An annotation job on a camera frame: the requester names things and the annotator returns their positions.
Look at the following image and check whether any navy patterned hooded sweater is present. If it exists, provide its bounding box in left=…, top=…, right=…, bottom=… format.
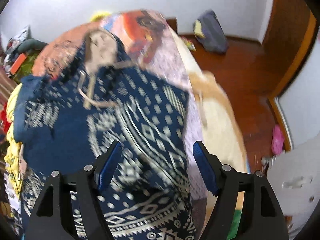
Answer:
left=21, top=29, right=196, bottom=239

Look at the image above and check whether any orange box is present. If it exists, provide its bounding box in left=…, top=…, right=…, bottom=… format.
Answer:
left=10, top=53, right=27, bottom=75

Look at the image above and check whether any grey backpack on floor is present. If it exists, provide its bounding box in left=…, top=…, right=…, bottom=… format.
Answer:
left=193, top=10, right=229, bottom=54

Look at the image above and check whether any printed orange bedspread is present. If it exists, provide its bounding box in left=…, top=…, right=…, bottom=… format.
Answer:
left=31, top=9, right=251, bottom=240

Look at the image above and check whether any white sliding wardrobe door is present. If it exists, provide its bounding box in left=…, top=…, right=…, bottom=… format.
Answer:
left=275, top=34, right=319, bottom=151

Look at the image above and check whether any pink slipper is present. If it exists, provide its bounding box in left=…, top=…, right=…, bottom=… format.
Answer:
left=271, top=125, right=285, bottom=155

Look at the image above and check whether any clutter pile of clothes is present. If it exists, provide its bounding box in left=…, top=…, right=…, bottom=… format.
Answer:
left=5, top=25, right=30, bottom=55

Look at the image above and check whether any red garment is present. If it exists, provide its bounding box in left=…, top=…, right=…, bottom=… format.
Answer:
left=1, top=108, right=11, bottom=134

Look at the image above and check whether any striped red curtain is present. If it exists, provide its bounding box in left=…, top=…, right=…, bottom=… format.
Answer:
left=0, top=50, right=17, bottom=110

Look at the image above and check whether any yellow cartoon garment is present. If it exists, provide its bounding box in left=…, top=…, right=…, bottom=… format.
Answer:
left=4, top=83, right=23, bottom=199

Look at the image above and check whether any wooden door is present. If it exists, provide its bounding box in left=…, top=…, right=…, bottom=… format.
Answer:
left=263, top=0, right=318, bottom=99

